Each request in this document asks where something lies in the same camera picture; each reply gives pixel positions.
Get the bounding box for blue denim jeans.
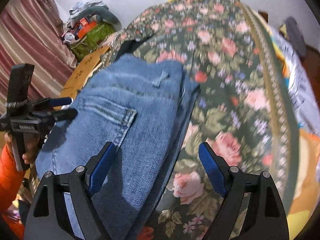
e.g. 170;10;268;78
35;54;199;239

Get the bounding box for person left hand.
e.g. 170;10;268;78
4;132;40;164

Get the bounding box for orange left sleeve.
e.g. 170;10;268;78
1;145;25;239

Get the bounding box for brown cardboard box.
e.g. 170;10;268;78
60;46;110;99

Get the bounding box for orange yellow blanket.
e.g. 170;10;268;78
287;129;319;239

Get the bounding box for striped maroon curtain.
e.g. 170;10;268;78
1;0;77;113

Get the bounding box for green woven basket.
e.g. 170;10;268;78
69;23;116;61

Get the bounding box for orange box in basket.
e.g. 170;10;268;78
77;17;97;38

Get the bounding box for black folded garment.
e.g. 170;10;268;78
117;37;149;59

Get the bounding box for floral bedspread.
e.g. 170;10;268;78
102;0;299;239

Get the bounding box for grey clothes pile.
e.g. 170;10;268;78
69;1;121;31

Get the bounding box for white printed bed sheet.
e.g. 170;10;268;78
266;26;319;136

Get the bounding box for grey purple backpack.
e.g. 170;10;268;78
285;16;307;59

